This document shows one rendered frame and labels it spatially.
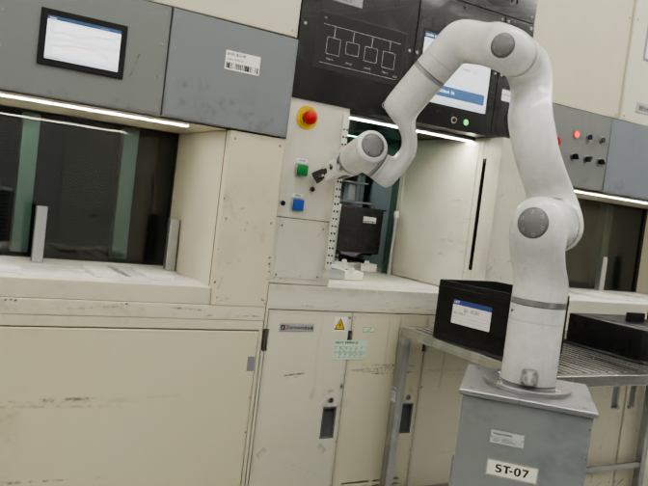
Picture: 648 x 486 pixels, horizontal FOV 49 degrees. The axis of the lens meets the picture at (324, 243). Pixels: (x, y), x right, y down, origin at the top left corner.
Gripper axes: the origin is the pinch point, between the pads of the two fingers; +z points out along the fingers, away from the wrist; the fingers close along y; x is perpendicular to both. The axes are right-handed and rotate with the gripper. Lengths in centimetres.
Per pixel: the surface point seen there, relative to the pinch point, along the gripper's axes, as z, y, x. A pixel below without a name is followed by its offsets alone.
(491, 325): -19, 26, -54
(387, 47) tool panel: -5.2, 26.4, 32.7
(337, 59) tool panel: -7.0, 8.5, 31.2
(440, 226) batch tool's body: 37, 50, -22
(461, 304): -9, 24, -46
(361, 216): 62, 33, -9
